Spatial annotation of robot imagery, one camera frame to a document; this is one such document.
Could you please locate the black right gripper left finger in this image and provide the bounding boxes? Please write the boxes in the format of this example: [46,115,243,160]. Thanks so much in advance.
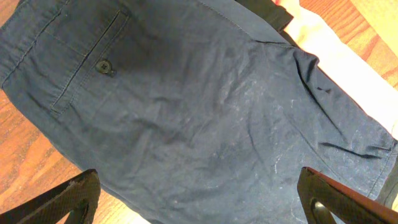
[1,169,101,224]

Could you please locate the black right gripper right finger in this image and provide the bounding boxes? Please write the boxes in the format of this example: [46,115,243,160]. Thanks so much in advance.
[297,167,397,223]

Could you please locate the navy blue shorts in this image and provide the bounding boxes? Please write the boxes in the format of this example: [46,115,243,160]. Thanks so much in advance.
[0,0,398,224]

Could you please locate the black garment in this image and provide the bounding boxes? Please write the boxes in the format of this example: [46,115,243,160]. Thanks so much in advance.
[235,0,298,47]

